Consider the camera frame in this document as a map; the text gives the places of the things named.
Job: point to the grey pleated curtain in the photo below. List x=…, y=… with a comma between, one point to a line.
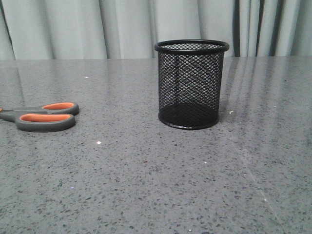
x=128, y=29

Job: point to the black mesh pen cup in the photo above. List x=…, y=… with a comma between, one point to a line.
x=189, y=82

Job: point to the grey orange handled scissors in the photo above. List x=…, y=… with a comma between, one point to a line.
x=47, y=118

